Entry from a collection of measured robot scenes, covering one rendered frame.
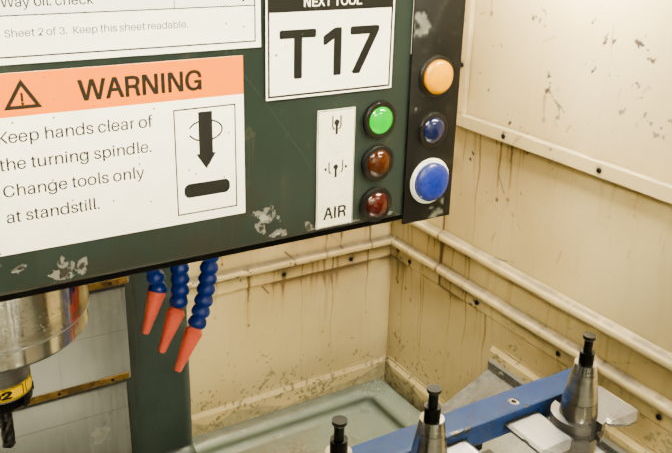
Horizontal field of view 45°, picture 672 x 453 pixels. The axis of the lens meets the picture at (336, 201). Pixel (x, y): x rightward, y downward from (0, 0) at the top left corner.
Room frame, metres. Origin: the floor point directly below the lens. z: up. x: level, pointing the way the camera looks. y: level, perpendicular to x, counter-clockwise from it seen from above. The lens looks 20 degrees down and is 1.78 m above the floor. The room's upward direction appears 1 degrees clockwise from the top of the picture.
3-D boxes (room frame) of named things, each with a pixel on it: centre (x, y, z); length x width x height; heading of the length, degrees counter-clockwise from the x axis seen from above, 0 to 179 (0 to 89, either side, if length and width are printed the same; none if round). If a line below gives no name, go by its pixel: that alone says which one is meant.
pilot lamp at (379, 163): (0.56, -0.03, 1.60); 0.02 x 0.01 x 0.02; 121
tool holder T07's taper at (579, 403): (0.81, -0.29, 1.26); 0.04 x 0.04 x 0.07
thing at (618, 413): (0.83, -0.34, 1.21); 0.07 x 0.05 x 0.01; 31
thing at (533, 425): (0.78, -0.24, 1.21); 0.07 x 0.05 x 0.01; 31
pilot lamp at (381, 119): (0.56, -0.03, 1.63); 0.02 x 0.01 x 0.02; 121
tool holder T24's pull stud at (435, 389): (0.69, -0.10, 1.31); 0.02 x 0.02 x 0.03
